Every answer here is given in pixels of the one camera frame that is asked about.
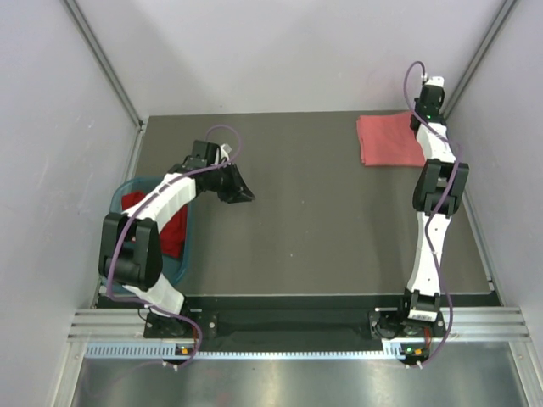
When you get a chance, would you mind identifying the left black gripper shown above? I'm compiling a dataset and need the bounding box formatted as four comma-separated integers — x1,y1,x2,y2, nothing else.
207,162,255,204

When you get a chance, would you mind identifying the pink t shirt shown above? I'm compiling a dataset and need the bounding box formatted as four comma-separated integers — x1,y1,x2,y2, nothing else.
356,112,425,167

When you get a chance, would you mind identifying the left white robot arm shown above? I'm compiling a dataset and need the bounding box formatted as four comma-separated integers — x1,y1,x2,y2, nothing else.
98,141,255,337

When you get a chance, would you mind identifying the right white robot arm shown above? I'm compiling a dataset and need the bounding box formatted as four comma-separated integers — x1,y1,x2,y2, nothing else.
395,75,469,336

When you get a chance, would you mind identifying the dark red t shirt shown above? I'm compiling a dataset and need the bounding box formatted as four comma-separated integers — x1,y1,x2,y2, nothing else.
121,191,188,259

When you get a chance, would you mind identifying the teal plastic basket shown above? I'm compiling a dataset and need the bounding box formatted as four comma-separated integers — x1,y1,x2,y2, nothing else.
98,174,196,293

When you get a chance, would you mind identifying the right aluminium frame post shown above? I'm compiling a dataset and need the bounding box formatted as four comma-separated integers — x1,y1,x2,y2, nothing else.
444,0,519,120

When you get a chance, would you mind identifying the aluminium frame post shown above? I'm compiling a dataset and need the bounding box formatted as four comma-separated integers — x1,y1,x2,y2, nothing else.
444,0,519,120
59,0,145,128

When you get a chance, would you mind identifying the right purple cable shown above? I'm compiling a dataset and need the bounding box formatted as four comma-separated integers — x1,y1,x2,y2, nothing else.
401,61,462,369

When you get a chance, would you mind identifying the purple cable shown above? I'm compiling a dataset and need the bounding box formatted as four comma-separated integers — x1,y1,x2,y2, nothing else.
401,61,462,369
104,125,243,368

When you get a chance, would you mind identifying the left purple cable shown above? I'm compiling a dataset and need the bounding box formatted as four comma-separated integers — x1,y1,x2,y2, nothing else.
104,125,243,368

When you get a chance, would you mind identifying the left aluminium frame post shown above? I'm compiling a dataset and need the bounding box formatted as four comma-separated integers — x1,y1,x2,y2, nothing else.
59,0,145,128

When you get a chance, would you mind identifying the slotted cable duct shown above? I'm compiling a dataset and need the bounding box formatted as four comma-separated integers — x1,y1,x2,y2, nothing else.
85,342,424,360

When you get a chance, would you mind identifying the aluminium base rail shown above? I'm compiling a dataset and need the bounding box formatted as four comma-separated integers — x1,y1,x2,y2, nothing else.
68,307,530,343

